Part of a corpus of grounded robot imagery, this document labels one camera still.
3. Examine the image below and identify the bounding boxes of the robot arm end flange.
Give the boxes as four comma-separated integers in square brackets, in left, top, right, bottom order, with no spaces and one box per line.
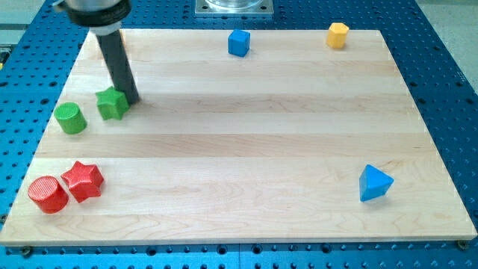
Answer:
[52,0,132,36]

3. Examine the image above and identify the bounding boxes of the blue triangle block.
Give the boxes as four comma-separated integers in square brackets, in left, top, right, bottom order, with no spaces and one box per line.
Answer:
[359,164,394,202]

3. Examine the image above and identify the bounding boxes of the light wooden board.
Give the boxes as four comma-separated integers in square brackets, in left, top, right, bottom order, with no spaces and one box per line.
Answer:
[1,29,477,246]

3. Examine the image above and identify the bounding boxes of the blue cube block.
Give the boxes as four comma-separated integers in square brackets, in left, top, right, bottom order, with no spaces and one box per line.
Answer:
[228,29,251,58]

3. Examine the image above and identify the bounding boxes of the green star block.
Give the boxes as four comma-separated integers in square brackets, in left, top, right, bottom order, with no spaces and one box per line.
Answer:
[96,87,129,120]

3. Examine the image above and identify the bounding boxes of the yellow hexagon block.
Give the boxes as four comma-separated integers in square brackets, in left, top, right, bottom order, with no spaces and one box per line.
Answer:
[326,22,350,49]

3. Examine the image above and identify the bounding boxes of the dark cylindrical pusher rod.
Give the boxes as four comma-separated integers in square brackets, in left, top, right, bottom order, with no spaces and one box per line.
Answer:
[96,30,140,105]

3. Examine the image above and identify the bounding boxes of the red star block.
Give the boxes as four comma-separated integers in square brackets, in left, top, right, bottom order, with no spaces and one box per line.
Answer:
[60,161,104,203]

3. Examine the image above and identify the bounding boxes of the green cylinder block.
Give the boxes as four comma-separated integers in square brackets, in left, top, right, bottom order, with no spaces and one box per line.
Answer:
[53,102,87,135]

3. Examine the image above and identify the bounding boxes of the red cylinder block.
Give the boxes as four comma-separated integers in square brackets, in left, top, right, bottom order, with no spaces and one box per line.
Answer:
[28,176,69,214]

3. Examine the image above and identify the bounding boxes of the blue perforated metal table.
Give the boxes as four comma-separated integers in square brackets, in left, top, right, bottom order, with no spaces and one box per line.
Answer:
[1,1,477,268]

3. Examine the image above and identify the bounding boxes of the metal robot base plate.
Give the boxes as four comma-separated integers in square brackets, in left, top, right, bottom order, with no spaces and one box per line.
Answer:
[194,0,274,16]

